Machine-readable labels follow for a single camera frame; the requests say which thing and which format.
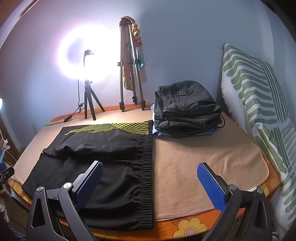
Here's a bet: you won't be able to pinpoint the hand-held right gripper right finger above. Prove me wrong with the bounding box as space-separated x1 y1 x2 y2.
197 163 275 241

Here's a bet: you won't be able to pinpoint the colourful patterned cloth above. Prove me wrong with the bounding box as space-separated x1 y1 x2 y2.
122 16 147 91

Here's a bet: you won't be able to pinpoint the grey checked folded pants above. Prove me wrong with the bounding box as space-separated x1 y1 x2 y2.
154 80 223 130

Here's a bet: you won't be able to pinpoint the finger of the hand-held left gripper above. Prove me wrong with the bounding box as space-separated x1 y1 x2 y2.
0 162 15 186

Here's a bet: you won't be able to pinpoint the green striped white pillow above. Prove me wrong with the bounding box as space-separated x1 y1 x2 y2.
218 42 296 214

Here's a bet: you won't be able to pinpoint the tall metal tripod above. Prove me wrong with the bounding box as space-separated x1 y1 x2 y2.
118 17 147 112

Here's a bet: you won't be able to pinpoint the white ring light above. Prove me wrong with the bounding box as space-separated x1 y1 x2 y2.
57 22 121 86

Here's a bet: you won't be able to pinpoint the black gooseneck phone clamp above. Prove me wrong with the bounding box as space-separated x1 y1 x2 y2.
83 49 96 70

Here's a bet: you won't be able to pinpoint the black cable with inline switch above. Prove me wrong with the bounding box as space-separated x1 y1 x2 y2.
45 79 86 127

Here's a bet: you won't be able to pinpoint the beige blanket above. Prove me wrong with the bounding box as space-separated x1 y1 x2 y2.
10 107 270 222

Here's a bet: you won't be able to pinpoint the black pants with yellow pattern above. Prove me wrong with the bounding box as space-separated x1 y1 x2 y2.
21 120 155 230

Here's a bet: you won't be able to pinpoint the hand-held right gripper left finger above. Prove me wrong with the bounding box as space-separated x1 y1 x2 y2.
26 161 104 241

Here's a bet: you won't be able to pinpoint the dark folded pants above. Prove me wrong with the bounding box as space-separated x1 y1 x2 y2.
153 120 220 139

